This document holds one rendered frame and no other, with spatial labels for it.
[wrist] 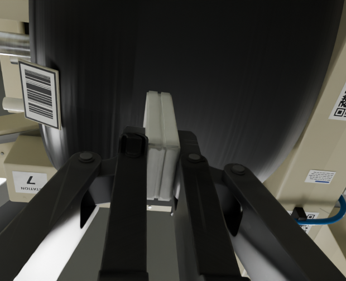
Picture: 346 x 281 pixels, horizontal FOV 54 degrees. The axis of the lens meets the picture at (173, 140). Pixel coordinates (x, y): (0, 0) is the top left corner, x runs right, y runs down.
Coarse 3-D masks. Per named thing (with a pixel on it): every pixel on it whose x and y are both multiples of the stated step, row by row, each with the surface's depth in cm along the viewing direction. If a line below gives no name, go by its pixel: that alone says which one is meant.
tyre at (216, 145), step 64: (64, 0) 26; (128, 0) 26; (192, 0) 26; (256, 0) 27; (320, 0) 28; (64, 64) 28; (128, 64) 28; (192, 64) 28; (256, 64) 28; (320, 64) 31; (64, 128) 32; (192, 128) 31; (256, 128) 32
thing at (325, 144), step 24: (336, 48) 49; (336, 72) 50; (336, 96) 52; (312, 120) 55; (336, 120) 55; (312, 144) 58; (336, 144) 58; (288, 168) 61; (312, 168) 61; (336, 168) 61; (288, 192) 64; (312, 192) 65; (336, 192) 65; (240, 264) 81
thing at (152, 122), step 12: (156, 96) 20; (156, 108) 18; (144, 120) 20; (156, 120) 17; (156, 132) 16; (156, 144) 15; (156, 156) 15; (156, 168) 15; (156, 180) 15; (156, 192) 16
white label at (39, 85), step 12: (24, 60) 29; (24, 72) 30; (36, 72) 29; (48, 72) 29; (24, 84) 30; (36, 84) 30; (48, 84) 29; (24, 96) 31; (36, 96) 30; (48, 96) 30; (24, 108) 32; (36, 108) 31; (48, 108) 31; (36, 120) 32; (48, 120) 31; (60, 120) 31
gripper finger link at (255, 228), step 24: (240, 168) 14; (240, 192) 13; (264, 192) 13; (240, 216) 15; (264, 216) 12; (288, 216) 12; (240, 240) 13; (264, 240) 11; (288, 240) 11; (312, 240) 11; (264, 264) 11; (288, 264) 10; (312, 264) 10
